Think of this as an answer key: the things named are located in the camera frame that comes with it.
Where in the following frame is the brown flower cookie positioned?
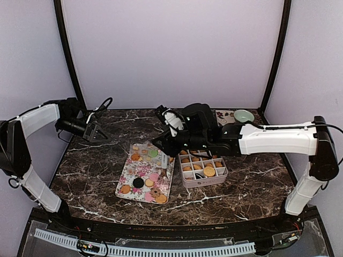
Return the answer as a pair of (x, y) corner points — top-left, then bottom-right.
(150, 188), (162, 198)

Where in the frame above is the white cable duct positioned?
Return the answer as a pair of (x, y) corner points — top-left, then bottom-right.
(33, 229), (256, 256)

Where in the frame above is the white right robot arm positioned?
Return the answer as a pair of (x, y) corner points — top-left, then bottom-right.
(152, 103), (341, 232)

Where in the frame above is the metal tongs white handle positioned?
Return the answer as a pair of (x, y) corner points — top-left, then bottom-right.
(158, 152), (169, 185)

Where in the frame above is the green ceramic bowl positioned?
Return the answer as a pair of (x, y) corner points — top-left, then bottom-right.
(234, 109), (255, 123)

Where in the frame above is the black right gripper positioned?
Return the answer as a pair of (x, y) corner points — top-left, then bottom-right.
(151, 124), (210, 158)

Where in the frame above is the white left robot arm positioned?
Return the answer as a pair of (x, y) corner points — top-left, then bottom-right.
(1, 97), (113, 233)

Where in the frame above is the left black frame post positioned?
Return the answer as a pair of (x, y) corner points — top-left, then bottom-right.
(53, 0), (86, 109)

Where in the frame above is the large embossed round biscuit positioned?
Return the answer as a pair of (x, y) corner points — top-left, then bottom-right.
(203, 166), (216, 177)

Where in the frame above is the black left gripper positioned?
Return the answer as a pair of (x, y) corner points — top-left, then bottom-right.
(58, 116), (112, 143)

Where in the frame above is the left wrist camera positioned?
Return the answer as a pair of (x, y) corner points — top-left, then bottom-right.
(86, 97), (113, 124)

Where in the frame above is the compartment cookie box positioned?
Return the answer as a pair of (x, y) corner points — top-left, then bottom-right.
(178, 150), (228, 188)

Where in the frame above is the orange chip cookie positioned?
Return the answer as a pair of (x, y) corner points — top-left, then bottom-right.
(131, 153), (140, 161)

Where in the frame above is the floral square coaster plate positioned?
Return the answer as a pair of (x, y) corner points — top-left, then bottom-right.
(215, 110), (236, 126)

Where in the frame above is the floral cookie tray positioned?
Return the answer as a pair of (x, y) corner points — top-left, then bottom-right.
(115, 142), (175, 205)

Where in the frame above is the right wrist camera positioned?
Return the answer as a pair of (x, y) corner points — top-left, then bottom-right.
(154, 105), (184, 137)

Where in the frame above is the pink round cookie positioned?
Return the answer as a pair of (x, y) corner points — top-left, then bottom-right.
(149, 173), (159, 182)

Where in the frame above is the black chocolate sandwich cookie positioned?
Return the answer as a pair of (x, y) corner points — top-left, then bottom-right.
(132, 177), (145, 188)

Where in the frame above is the green round cookie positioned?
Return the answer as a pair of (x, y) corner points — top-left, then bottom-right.
(148, 150), (159, 158)

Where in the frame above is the right black frame post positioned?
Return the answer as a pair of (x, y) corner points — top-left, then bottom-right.
(258, 0), (292, 116)

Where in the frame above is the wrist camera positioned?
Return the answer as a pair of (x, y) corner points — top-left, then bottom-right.
(86, 97), (113, 124)
(154, 105), (184, 137)

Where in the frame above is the black frame post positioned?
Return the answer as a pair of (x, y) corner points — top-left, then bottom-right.
(53, 0), (86, 109)
(258, 0), (292, 116)

